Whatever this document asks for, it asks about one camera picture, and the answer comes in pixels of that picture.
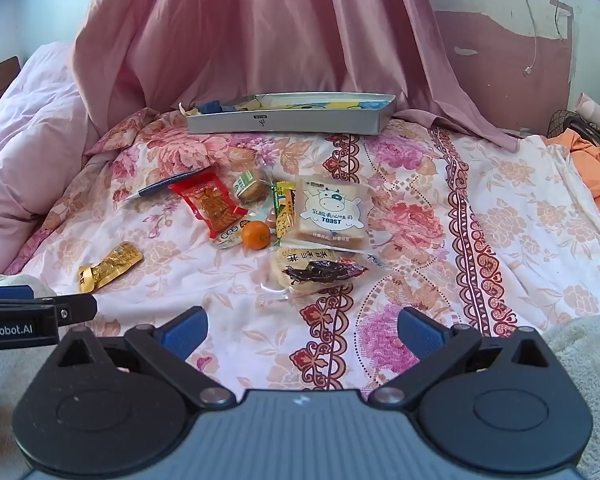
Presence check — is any blue powder sachet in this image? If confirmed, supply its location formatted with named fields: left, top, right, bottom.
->
left=125, top=169, right=206, bottom=203

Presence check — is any green label cake packet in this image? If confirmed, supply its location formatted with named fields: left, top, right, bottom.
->
left=232, top=167, right=273, bottom=206

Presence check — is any orange tangerine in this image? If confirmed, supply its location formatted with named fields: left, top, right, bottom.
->
left=241, top=221, right=272, bottom=251

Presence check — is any silver cardboard box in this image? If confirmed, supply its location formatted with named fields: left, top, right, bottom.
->
left=186, top=92, right=398, bottom=136

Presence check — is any black wire fan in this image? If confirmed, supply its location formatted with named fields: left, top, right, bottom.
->
left=547, top=107, right=600, bottom=151

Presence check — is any white fleece blanket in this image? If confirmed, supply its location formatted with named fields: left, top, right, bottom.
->
left=545, top=315, right=600, bottom=480
left=0, top=272, right=58, bottom=301

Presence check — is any wooden headboard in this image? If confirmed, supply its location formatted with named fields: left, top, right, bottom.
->
left=0, top=56, right=22, bottom=111

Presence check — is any toast bread packet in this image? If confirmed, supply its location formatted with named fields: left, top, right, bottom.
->
left=287, top=177, right=373, bottom=253

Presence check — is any pink curtain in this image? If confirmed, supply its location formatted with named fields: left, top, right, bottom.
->
left=72, top=0, right=526, bottom=151

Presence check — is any gold snack packet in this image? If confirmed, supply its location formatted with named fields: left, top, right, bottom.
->
left=77, top=241, right=144, bottom=293

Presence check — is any white rolled paper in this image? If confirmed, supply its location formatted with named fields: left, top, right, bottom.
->
left=575, top=91, right=600, bottom=131

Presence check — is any red tofu snack packet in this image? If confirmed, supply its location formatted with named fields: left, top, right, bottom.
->
left=167, top=170, right=248, bottom=250

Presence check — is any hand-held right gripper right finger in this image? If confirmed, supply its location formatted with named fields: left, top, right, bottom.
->
left=367, top=306, right=564, bottom=409

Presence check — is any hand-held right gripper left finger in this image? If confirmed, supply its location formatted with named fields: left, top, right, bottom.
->
left=42, top=306, right=236, bottom=411

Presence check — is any orange cloth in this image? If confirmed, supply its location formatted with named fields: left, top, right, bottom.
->
left=545, top=127, right=600, bottom=251

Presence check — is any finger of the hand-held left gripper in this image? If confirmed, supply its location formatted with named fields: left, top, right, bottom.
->
left=55, top=293, right=99, bottom=322
left=0, top=285, right=36, bottom=301

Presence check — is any floral bedsheet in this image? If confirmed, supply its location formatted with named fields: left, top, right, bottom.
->
left=5, top=107, right=600, bottom=401

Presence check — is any rice cracker packet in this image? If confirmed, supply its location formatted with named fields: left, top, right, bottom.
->
left=260, top=245, right=386, bottom=298

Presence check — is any yellow green snack packet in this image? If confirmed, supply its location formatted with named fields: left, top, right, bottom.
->
left=271, top=180, right=298, bottom=241

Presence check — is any pink quilt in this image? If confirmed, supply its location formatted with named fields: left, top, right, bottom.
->
left=0, top=42, right=106, bottom=276

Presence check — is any white charging cable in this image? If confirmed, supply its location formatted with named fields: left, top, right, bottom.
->
left=517, top=0, right=541, bottom=77

